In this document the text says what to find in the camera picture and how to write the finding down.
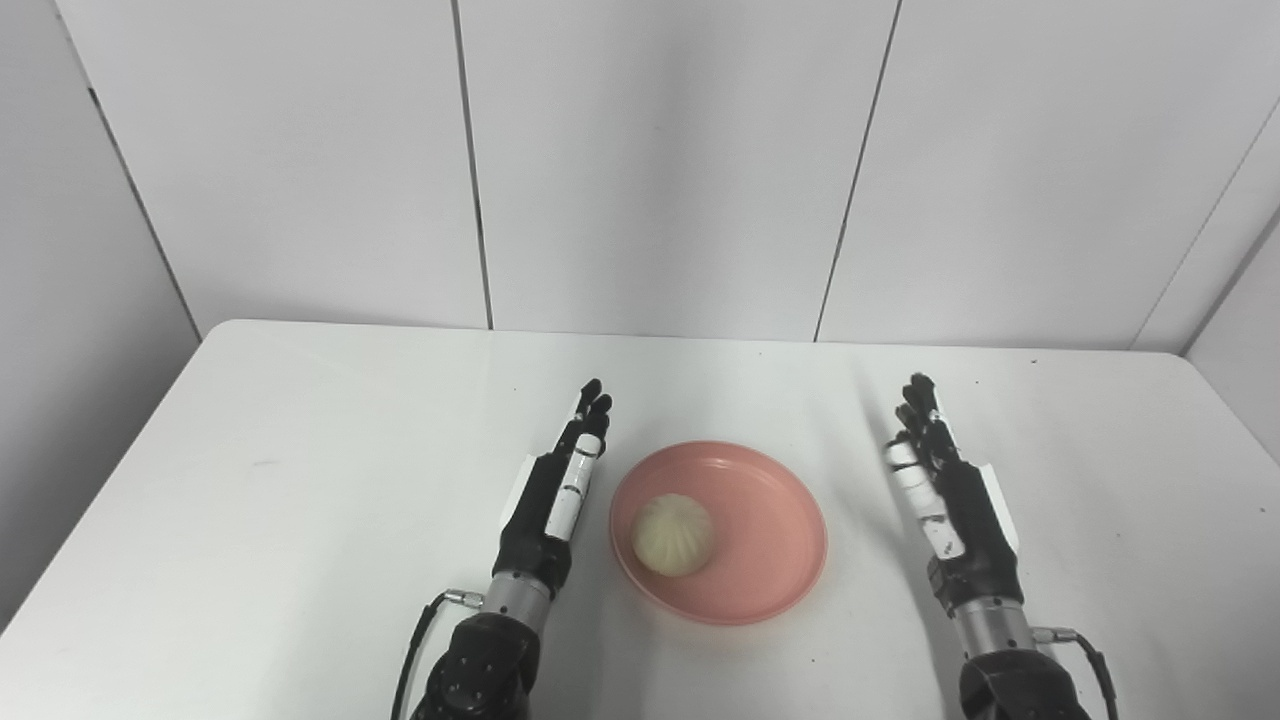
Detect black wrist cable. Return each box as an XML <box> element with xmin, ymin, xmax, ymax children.
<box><xmin>390</xmin><ymin>589</ymin><xmax>485</xmax><ymax>720</ymax></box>
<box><xmin>1032</xmin><ymin>627</ymin><xmax>1120</xmax><ymax>720</ymax></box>

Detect pink plate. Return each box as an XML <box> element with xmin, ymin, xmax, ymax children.
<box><xmin>609</xmin><ymin>441</ymin><xmax>829</xmax><ymax>627</ymax></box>

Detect white steamed bun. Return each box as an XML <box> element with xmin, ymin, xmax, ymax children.
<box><xmin>631</xmin><ymin>493</ymin><xmax>716</xmax><ymax>579</ymax></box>

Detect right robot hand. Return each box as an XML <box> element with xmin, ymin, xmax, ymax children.
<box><xmin>884</xmin><ymin>374</ymin><xmax>1025</xmax><ymax>614</ymax></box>

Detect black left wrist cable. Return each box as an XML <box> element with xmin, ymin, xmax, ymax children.
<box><xmin>390</xmin><ymin>589</ymin><xmax>485</xmax><ymax>720</ymax></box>

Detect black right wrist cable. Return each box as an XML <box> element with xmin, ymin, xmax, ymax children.
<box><xmin>1032</xmin><ymin>627</ymin><xmax>1120</xmax><ymax>720</ymax></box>

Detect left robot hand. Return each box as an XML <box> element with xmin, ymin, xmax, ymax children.
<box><xmin>493</xmin><ymin>378</ymin><xmax>614</xmax><ymax>599</ymax></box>

